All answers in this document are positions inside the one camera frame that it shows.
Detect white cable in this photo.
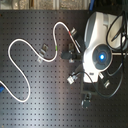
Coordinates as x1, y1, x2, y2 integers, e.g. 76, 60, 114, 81
0, 21, 78, 103

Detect metal cable clip left upper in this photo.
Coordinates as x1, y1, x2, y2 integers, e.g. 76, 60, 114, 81
40, 44, 48, 54

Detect metal cable clip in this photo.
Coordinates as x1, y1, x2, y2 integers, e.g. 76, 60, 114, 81
40, 44, 48, 54
37, 57, 43, 64
69, 28, 77, 36

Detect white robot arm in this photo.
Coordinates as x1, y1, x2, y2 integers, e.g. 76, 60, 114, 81
61, 12, 112, 76

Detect metal clip right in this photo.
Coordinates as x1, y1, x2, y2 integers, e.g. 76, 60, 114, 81
103, 79, 110, 88

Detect metal cable clip top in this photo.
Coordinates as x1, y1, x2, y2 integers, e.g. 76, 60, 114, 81
69, 28, 77, 36

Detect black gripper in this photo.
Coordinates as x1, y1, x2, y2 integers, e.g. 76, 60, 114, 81
62, 43, 82, 63

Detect metal clip bottom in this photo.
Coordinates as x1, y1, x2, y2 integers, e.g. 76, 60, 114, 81
81, 97, 90, 108

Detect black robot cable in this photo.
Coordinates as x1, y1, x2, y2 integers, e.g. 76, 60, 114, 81
79, 9, 128, 101

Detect metal cable clip left lower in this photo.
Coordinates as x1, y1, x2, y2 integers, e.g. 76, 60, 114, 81
37, 57, 43, 64

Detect blue connector left edge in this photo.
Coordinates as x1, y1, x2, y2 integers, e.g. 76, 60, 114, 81
0, 85, 6, 94

